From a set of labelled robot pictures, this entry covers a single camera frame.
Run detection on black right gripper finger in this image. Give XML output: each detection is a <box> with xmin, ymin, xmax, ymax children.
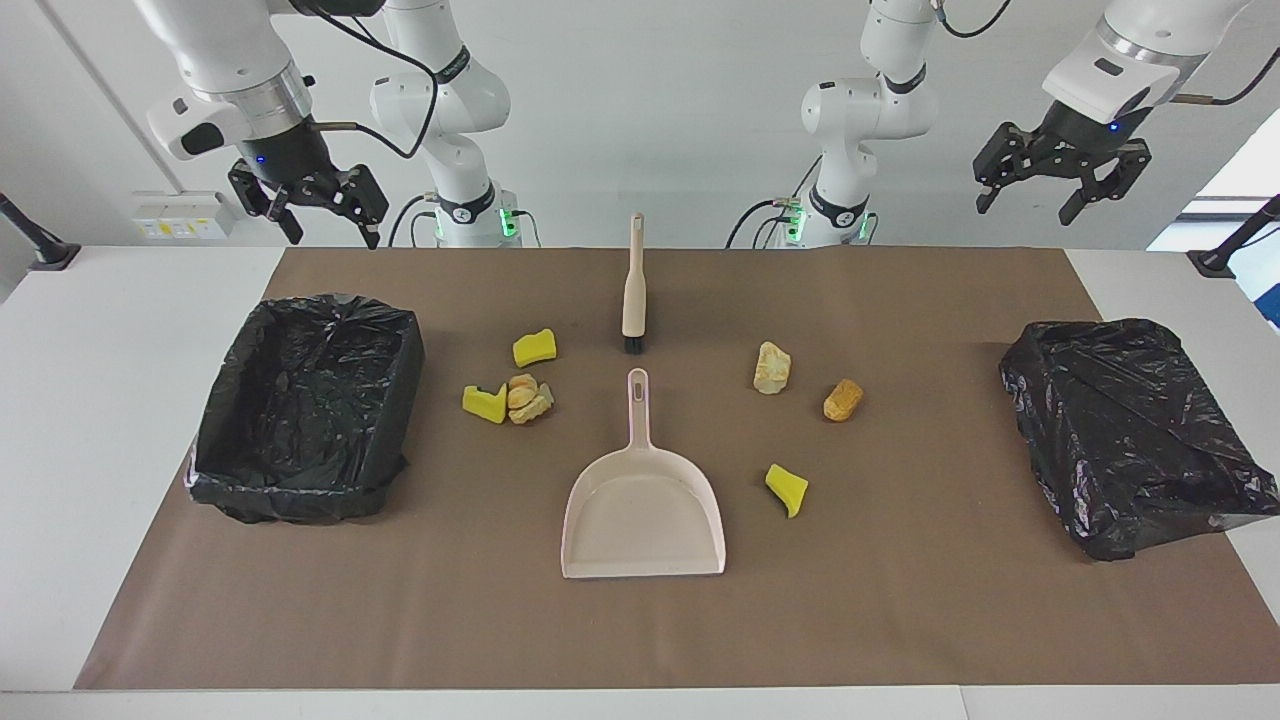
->
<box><xmin>228</xmin><ymin>163</ymin><xmax>304</xmax><ymax>247</ymax></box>
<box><xmin>320</xmin><ymin>163</ymin><xmax>389</xmax><ymax>251</ymax></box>

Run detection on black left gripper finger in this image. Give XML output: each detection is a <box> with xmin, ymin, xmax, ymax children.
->
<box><xmin>973</xmin><ymin>122</ymin><xmax>1043</xmax><ymax>214</ymax></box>
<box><xmin>1058</xmin><ymin>143</ymin><xmax>1151</xmax><ymax>226</ymax></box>

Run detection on yellow sponge piece green backing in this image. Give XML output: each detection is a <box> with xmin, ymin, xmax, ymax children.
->
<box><xmin>462</xmin><ymin>384</ymin><xmax>509</xmax><ymax>425</ymax></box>

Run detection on pale paper ball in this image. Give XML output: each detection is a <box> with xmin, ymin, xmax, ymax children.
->
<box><xmin>510</xmin><ymin>383</ymin><xmax>555</xmax><ymax>425</ymax></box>

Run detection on beige hand brush black bristles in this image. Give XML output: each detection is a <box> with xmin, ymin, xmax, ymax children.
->
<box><xmin>621</xmin><ymin>212</ymin><xmax>648</xmax><ymax>355</ymax></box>

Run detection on brown cork chunk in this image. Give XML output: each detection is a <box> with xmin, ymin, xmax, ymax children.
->
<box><xmin>823</xmin><ymin>378</ymin><xmax>865</xmax><ymax>423</ymax></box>

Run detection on pale ridged foam chunk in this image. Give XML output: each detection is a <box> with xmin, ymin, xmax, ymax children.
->
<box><xmin>753</xmin><ymin>341</ymin><xmax>792</xmax><ymax>395</ymax></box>

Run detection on yellow sponge wedge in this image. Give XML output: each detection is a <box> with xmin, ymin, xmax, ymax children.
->
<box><xmin>765</xmin><ymin>464</ymin><xmax>810</xmax><ymax>519</ymax></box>

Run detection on beige plastic dustpan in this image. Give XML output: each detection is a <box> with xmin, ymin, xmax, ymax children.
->
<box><xmin>560</xmin><ymin>368</ymin><xmax>727</xmax><ymax>580</ymax></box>

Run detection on open bin with black bag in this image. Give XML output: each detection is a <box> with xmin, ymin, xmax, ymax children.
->
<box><xmin>185</xmin><ymin>293</ymin><xmax>426</xmax><ymax>525</ymax></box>

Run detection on bin covered by black bag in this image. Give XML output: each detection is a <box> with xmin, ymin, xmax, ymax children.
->
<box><xmin>998</xmin><ymin>318</ymin><xmax>1280</xmax><ymax>562</ymax></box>

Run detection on brown table mat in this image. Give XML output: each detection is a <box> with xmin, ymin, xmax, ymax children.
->
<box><xmin>73</xmin><ymin>247</ymin><xmax>1280</xmax><ymax>691</ymax></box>

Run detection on black right base cable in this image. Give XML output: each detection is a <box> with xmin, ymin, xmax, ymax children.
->
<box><xmin>388</xmin><ymin>193</ymin><xmax>441</xmax><ymax>249</ymax></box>

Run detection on black base cable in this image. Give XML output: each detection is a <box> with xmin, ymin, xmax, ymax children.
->
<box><xmin>388</xmin><ymin>193</ymin><xmax>441</xmax><ymax>249</ymax></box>
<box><xmin>727</xmin><ymin>180</ymin><xmax>806</xmax><ymax>249</ymax></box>

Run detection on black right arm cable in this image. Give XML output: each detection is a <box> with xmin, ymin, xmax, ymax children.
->
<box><xmin>300</xmin><ymin>0</ymin><xmax>443</xmax><ymax>161</ymax></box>

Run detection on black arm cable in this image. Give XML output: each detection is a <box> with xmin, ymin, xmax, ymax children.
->
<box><xmin>935</xmin><ymin>0</ymin><xmax>1280</xmax><ymax>106</ymax></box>
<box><xmin>300</xmin><ymin>0</ymin><xmax>443</xmax><ymax>161</ymax></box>

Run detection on white wall socket box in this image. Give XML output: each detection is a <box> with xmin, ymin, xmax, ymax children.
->
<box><xmin>132</xmin><ymin>190</ymin><xmax>238</xmax><ymax>241</ymax></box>

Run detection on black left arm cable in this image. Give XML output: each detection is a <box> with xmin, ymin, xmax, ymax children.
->
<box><xmin>935</xmin><ymin>0</ymin><xmax>1280</xmax><ymax>106</ymax></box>

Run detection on black left base cable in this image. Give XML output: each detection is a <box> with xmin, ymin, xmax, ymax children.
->
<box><xmin>727</xmin><ymin>180</ymin><xmax>806</xmax><ymax>249</ymax></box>

